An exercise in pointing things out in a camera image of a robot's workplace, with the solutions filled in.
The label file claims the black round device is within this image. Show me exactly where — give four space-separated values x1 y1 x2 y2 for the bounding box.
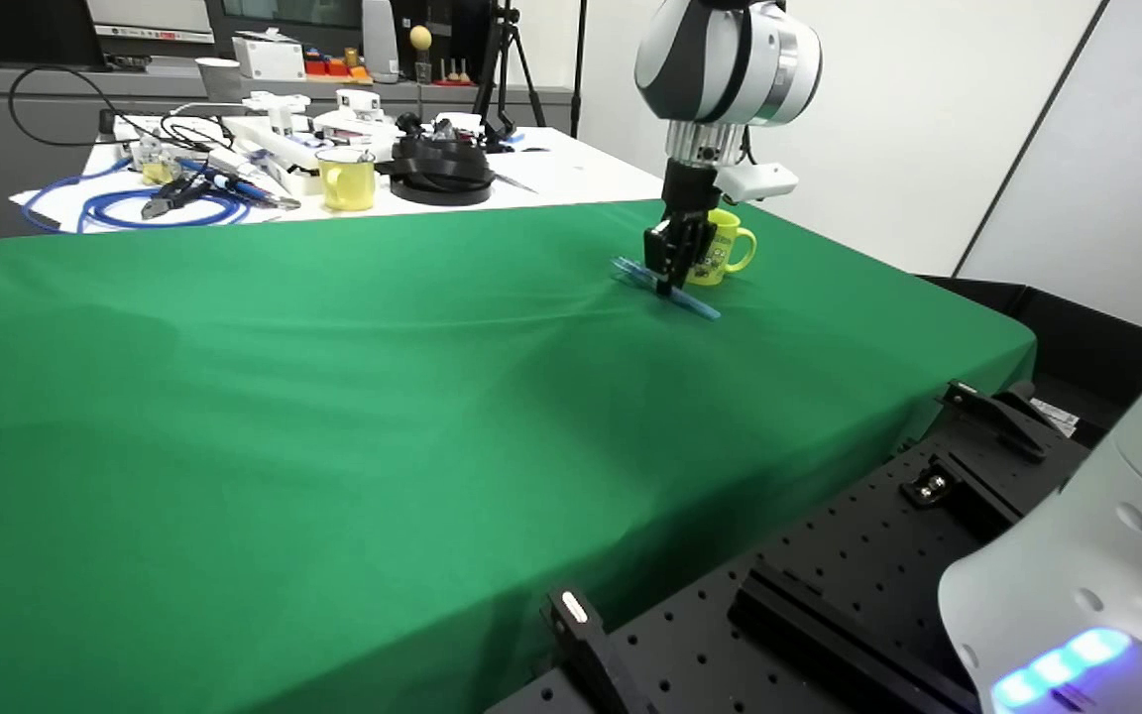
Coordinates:
385 116 499 212

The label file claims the yellow translucent jar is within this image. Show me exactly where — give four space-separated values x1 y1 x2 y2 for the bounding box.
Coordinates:
312 140 383 218

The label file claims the blue cable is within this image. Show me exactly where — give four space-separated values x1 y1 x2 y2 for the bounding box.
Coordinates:
16 159 262 243

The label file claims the black looped cable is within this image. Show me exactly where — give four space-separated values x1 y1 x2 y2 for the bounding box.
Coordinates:
5 61 142 156

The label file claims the white tool heap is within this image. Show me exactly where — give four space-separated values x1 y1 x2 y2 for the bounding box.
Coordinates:
131 82 405 213

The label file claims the black tripod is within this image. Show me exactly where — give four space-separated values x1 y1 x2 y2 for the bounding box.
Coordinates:
471 0 553 152

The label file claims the black clamp with white tip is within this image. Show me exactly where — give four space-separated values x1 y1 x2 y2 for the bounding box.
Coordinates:
546 583 648 714

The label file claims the black angled bracket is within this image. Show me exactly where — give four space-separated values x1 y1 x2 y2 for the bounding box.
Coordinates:
946 378 1062 464

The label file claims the wooden ball stand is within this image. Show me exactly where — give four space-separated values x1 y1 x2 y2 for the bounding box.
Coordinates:
405 21 442 87

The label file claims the dark monitor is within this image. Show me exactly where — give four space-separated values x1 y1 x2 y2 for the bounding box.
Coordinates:
204 0 373 61

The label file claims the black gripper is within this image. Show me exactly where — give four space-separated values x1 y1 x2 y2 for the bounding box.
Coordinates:
638 156 731 291

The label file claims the green table cloth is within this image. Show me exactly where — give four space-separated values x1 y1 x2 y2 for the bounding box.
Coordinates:
0 193 1043 714

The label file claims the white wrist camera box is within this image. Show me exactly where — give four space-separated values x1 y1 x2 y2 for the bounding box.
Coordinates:
713 156 807 208

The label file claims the small black mounting block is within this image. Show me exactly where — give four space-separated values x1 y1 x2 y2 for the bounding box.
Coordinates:
901 450 1029 534

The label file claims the long black bracket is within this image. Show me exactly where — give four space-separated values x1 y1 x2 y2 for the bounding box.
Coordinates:
726 562 981 714

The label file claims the yellow mug with print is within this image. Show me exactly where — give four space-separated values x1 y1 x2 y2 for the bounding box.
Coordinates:
687 208 761 294

